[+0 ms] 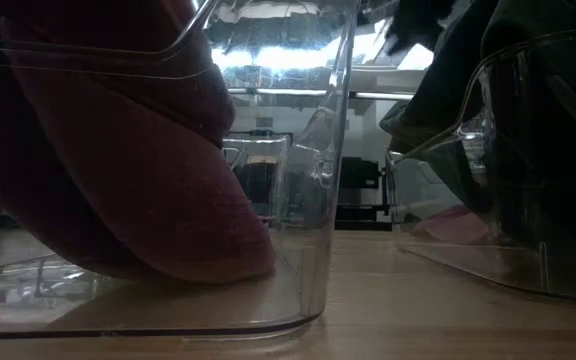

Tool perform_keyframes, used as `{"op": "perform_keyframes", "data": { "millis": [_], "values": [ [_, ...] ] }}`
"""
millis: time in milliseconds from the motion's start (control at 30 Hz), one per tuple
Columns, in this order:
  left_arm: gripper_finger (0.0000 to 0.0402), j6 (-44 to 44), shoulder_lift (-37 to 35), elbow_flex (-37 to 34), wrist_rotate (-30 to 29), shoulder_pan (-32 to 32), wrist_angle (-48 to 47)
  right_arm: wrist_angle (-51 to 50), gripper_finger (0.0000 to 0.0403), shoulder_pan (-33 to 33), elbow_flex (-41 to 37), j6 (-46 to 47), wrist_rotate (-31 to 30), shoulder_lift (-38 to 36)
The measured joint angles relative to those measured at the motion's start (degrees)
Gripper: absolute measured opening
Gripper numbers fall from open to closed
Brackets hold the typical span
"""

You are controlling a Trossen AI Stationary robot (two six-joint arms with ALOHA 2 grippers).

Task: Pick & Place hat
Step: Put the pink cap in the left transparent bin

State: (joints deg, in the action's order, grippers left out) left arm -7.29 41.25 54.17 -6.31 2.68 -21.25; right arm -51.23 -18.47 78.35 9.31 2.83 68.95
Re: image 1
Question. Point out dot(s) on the long ceiling light strip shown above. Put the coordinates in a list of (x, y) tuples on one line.
[(378, 95)]

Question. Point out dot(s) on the dark appliance with pale top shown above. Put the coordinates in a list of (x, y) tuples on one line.
[(260, 180)]

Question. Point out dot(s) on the black screen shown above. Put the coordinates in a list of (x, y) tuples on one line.
[(360, 172)]

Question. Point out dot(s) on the black background stand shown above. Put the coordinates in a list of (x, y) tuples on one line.
[(363, 220)]

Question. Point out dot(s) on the clear plastic bin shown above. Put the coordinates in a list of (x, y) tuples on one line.
[(543, 270), (313, 280)]

